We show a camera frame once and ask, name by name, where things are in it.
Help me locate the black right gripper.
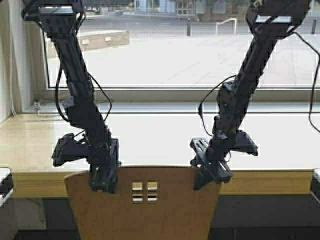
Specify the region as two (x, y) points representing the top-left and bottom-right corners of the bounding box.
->
(189, 137), (233, 190)

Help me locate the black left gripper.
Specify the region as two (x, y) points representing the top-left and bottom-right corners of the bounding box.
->
(87, 138), (122, 194)

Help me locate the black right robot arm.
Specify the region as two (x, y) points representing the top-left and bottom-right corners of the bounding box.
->
(190, 0), (311, 191)

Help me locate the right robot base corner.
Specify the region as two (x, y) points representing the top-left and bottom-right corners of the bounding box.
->
(310, 168), (320, 203)

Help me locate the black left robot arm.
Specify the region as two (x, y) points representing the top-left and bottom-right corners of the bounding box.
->
(20, 0), (121, 194)

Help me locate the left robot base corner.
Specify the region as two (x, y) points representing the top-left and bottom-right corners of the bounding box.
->
(0, 167), (14, 207)

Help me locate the long wooden window counter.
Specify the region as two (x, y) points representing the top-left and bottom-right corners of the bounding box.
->
(0, 113), (320, 197)

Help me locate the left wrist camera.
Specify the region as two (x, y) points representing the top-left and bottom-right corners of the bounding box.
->
(51, 133), (89, 167)

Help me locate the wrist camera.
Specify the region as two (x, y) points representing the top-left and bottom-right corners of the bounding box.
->
(230, 129), (259, 156)
(51, 133), (89, 167)

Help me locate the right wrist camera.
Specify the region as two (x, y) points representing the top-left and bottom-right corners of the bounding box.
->
(230, 129), (259, 156)

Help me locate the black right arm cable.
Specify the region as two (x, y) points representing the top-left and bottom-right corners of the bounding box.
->
(198, 74), (238, 137)

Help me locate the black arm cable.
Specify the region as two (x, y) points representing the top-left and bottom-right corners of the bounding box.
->
(54, 67), (113, 126)
(198, 74), (238, 137)

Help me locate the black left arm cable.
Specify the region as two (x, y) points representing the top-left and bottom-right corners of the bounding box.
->
(54, 67), (113, 126)

